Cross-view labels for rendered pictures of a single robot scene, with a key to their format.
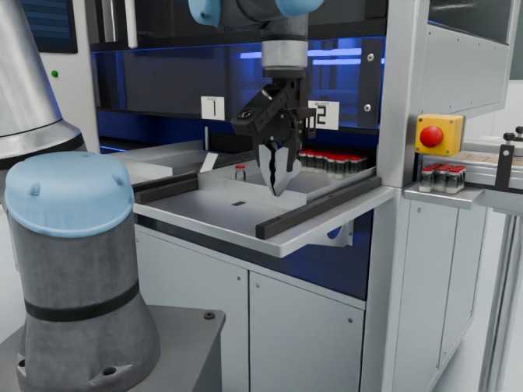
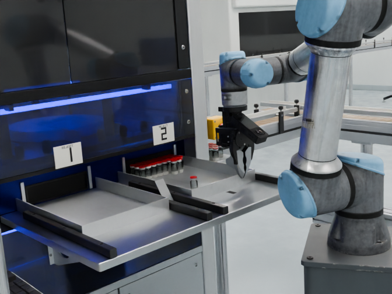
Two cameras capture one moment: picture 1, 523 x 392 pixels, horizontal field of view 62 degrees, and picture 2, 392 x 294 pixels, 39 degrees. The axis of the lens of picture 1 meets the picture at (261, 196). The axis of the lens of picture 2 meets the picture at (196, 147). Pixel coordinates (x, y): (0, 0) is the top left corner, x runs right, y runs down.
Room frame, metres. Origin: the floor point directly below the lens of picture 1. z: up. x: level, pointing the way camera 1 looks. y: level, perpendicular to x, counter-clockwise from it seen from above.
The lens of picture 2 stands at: (0.61, 1.54, 1.35)
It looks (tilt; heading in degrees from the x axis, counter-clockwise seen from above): 12 degrees down; 279
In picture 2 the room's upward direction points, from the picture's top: 4 degrees counter-clockwise
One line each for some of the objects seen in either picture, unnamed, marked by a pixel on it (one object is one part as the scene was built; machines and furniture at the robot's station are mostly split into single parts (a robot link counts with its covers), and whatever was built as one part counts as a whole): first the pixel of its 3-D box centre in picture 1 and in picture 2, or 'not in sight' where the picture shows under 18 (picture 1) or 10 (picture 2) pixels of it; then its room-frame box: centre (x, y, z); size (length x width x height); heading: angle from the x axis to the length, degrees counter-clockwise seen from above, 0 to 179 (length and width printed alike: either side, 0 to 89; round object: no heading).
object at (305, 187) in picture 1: (297, 175); (185, 175); (0.91, -0.08, 0.90); 0.34 x 0.26 x 0.04; 142
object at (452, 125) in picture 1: (439, 134); (213, 127); (0.85, -0.35, 1.00); 0.08 x 0.07 x 0.07; 142
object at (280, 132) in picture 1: (286, 106); (234, 126); (0.75, -0.04, 1.05); 0.09 x 0.08 x 0.12; 142
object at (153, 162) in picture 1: (190, 157); (90, 204); (1.12, 0.19, 0.90); 0.34 x 0.26 x 0.04; 142
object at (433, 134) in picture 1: (432, 136); not in sight; (0.81, -0.32, 1.00); 0.04 x 0.04 x 0.04; 52
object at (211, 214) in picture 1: (218, 182); (157, 202); (0.96, 0.10, 0.87); 0.70 x 0.48 x 0.02; 52
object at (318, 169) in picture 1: (323, 164); (161, 168); (1.00, -0.15, 0.91); 0.18 x 0.02 x 0.05; 52
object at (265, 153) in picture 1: (275, 167); (233, 163); (0.75, -0.03, 0.95); 0.06 x 0.03 x 0.09; 142
